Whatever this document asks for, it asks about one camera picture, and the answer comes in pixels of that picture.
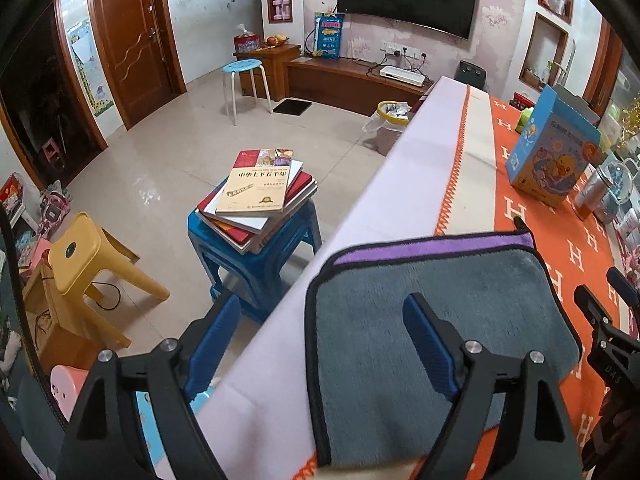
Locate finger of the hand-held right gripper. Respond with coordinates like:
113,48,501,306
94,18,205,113
573,285,622,335
606,267,640,306

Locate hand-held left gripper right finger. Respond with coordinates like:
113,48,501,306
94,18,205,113
402,291,584,480

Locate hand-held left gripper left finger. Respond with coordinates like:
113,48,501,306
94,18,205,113
55,292,243,480

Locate grey towel with purple edge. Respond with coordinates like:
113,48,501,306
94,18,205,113
305,229,584,467

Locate steel mug with lid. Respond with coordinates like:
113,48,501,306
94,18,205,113
572,156,640,224

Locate blue plastic square stool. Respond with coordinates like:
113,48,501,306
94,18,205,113
187,195,323,325

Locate blue cartoon carton box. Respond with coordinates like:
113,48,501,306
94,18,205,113
505,85,603,209

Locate pink plastic stool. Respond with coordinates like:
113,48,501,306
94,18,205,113
50,364,92,423

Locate stack of books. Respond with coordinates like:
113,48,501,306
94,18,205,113
195,148,319,256

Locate yellow plastic stool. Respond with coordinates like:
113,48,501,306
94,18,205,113
48,212,171,350

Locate orange and white tablecloth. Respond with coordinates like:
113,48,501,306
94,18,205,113
150,76,640,480

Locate pink toy backpack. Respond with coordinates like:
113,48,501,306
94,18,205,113
39,189,74,235

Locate trash bin with yellow rim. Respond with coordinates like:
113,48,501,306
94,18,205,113
362,100,412,156

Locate dark door mat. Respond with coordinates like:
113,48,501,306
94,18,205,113
272,99,314,117

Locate small pink step stool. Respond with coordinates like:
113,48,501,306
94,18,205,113
42,137,67,169

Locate black chair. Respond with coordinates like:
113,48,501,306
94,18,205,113
452,60,489,92

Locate white set-top box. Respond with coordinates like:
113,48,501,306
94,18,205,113
378,64,427,86

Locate blue round metal-leg stool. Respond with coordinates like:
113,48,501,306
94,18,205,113
221,59,274,126

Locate wooden television cabinet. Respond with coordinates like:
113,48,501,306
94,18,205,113
232,44,436,114

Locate red tissue box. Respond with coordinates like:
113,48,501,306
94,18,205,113
233,25,262,55

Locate wooden door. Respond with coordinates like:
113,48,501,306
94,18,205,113
86,0,187,130

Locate blue printed bag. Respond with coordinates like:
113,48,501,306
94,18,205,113
313,11,346,60

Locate wall power sockets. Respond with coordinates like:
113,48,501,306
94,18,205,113
379,44,422,59

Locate wall poster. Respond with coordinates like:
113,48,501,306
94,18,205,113
66,18,115,117

